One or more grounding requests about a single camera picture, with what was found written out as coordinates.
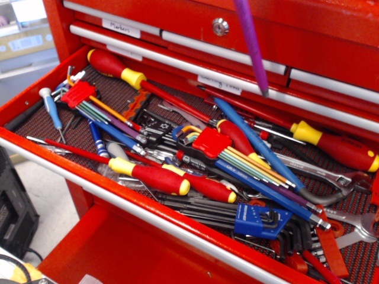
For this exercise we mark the violet long Allen key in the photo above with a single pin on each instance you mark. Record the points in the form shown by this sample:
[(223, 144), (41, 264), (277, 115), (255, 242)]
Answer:
[(249, 33)]

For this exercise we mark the red hex key holder centre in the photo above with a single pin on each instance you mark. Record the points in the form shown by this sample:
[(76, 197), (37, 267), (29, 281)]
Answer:
[(211, 142)]

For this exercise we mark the red hex key holder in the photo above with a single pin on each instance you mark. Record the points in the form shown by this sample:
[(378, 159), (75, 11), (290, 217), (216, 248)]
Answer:
[(211, 142), (80, 92)]

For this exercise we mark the black Torx key holder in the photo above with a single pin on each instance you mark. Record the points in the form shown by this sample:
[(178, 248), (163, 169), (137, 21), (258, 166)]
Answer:
[(155, 126)]

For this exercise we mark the dark blue long Allen key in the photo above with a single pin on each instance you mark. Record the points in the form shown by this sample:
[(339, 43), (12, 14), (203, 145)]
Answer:
[(274, 195)]

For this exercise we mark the blue hex key holder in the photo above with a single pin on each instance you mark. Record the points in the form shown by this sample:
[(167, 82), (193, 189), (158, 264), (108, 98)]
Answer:
[(258, 221)]

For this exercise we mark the red hex key holder left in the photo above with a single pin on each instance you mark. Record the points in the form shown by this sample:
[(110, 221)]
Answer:
[(80, 92)]

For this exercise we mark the light blue long Allen key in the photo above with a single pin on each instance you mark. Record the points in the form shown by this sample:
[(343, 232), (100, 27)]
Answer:
[(278, 165)]

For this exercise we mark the red yellow screwdriver front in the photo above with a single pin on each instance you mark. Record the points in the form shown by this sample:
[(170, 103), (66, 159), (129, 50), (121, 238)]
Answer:
[(156, 177)]

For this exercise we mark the red yellow screwdriver middle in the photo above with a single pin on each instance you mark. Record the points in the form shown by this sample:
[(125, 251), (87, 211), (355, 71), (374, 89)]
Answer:
[(210, 188)]

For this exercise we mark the red yellow screwdriver centre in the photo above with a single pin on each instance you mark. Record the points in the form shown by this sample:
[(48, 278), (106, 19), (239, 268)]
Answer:
[(240, 140)]

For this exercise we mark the white Cutting Tools label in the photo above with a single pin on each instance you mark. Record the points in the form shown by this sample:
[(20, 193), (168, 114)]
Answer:
[(219, 85)]

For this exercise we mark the orange black tool holder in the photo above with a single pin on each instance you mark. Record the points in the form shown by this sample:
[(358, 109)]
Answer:
[(136, 105)]

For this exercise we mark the blue metal precision screwdriver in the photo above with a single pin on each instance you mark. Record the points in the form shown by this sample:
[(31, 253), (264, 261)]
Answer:
[(99, 144)]

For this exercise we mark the large red yellow screwdriver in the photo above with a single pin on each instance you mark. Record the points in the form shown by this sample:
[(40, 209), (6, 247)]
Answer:
[(110, 65)]

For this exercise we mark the silver cabinet lock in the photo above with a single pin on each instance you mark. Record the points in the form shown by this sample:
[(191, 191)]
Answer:
[(220, 27)]

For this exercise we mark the white Markers label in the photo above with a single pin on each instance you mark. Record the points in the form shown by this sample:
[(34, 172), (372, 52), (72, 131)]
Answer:
[(121, 28)]

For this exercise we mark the red yellow screwdriver right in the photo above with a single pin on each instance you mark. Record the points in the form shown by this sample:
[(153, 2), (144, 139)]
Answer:
[(343, 149)]

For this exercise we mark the light blue precision screwdriver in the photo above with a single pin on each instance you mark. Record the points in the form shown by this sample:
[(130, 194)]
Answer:
[(50, 106)]

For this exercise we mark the chrome adjustable wrench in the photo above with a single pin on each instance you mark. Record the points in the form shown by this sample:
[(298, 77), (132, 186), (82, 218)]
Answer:
[(345, 183)]

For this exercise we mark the orange plastic strip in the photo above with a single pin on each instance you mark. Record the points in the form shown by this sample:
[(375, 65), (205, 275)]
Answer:
[(332, 252)]

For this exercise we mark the black device on floor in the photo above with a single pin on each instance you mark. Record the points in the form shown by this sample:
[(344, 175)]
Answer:
[(19, 218)]

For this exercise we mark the chrome open-end spanner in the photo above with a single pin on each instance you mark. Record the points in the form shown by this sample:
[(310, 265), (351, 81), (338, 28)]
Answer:
[(363, 227)]

